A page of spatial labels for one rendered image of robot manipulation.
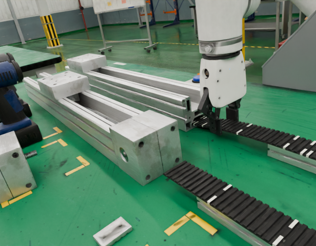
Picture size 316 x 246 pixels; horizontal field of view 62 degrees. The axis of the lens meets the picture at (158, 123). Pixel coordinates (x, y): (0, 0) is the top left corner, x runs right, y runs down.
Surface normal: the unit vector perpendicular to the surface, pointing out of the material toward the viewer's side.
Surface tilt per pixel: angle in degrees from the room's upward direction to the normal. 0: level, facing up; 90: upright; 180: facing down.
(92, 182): 0
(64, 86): 90
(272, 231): 0
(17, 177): 90
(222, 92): 89
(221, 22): 90
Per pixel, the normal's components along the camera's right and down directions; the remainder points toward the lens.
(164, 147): 0.60, 0.26
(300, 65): -0.76, 0.38
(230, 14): 0.29, 0.37
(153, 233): -0.15, -0.89
